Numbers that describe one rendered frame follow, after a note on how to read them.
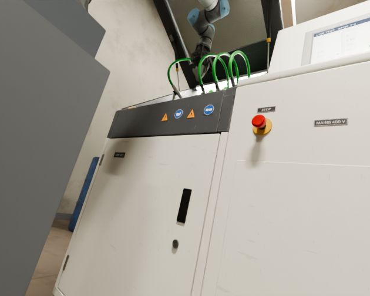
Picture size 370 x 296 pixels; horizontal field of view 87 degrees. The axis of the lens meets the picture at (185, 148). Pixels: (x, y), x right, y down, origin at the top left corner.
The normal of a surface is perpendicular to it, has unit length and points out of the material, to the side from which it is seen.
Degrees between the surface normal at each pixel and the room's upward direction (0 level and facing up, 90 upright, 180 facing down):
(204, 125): 90
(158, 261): 90
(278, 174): 90
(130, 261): 90
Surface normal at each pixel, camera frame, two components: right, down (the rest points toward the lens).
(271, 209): -0.58, -0.35
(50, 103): 0.83, 0.04
